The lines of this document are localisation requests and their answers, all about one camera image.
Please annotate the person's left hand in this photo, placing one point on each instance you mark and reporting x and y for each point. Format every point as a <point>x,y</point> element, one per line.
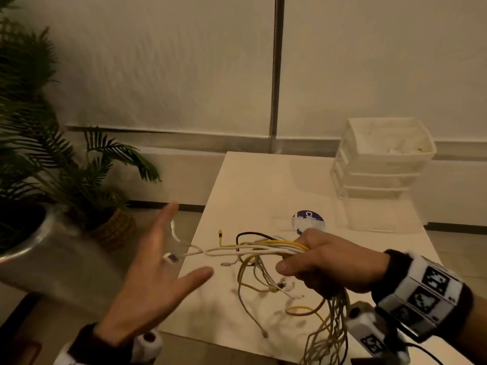
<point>148,288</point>

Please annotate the person's right hand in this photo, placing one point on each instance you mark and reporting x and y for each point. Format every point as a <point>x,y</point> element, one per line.
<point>335,262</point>

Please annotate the white plastic drawer organizer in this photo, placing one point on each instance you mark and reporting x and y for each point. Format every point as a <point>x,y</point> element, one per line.
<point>380,167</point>

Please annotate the person's right forearm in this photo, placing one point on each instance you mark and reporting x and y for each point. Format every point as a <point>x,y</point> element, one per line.
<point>473,330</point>

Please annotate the round purple label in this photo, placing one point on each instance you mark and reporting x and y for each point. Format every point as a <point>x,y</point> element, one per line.
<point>306,216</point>

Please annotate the black left wristband with markers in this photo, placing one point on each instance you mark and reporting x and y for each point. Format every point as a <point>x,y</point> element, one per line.
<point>95,349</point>

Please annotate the black wristband with markers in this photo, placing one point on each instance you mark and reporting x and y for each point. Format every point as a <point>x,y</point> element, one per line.
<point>95,349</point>
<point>422,296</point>

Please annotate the black right wristband with markers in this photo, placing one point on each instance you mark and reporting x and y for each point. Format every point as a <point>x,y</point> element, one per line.
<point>422,296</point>

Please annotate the white table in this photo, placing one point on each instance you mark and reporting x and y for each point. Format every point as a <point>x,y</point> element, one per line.
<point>247,186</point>

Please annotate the green palm plant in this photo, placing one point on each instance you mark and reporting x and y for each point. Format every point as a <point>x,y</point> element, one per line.
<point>42,148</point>

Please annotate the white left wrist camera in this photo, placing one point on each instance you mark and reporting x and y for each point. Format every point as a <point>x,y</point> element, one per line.
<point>148,344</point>

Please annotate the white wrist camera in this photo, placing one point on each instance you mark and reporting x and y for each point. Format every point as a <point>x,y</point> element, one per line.
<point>148,344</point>
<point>371,334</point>

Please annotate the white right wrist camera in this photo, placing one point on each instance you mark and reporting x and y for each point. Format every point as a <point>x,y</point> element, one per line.
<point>371,334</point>

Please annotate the metal wall strip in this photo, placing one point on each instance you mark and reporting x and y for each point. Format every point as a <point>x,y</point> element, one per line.
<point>276,72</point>

